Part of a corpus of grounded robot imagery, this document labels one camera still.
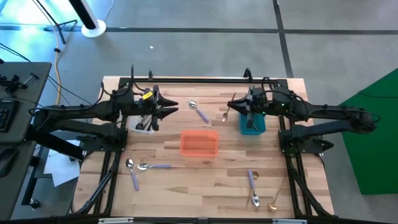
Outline grey desk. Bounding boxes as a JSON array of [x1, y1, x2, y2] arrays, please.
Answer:
[[0, 61, 53, 220]]

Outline black tripod stand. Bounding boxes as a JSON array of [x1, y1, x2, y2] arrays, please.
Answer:
[[32, 0, 78, 45]]

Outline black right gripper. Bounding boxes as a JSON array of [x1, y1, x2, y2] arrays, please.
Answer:
[[228, 86, 270, 129]]

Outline white pedestal black pole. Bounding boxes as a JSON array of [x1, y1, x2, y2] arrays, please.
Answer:
[[68, 0, 107, 39]]

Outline white paper sheets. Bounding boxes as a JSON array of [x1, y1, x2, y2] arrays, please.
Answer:
[[43, 139, 82, 187]]

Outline teal plastic bin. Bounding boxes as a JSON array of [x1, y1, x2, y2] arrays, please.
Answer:
[[238, 112, 267, 136]]

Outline black clamp tools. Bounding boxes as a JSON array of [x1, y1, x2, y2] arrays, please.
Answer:
[[0, 73, 40, 94]]

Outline orange plastic bin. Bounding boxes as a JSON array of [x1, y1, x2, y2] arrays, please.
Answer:
[[179, 129, 220, 158]]

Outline black metal table frame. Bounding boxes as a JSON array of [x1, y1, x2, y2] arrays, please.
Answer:
[[71, 76, 335, 218]]

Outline clear plastic bin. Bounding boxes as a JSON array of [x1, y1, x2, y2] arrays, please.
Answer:
[[129, 114, 157, 135]]

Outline black keyboard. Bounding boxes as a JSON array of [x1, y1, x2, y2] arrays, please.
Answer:
[[0, 98, 18, 134]]

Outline yellow power cable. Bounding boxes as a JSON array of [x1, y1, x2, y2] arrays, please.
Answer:
[[51, 26, 63, 106]]

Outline black diagonal bar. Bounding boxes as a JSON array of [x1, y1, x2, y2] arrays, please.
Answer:
[[26, 124, 85, 161]]

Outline white metal bracket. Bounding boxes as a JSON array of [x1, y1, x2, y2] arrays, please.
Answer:
[[272, 218, 308, 224], [98, 217, 134, 224]]

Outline green panel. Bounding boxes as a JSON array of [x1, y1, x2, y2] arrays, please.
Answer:
[[338, 68, 398, 197]]

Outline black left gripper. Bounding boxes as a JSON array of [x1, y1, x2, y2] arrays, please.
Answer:
[[136, 85, 180, 131]]

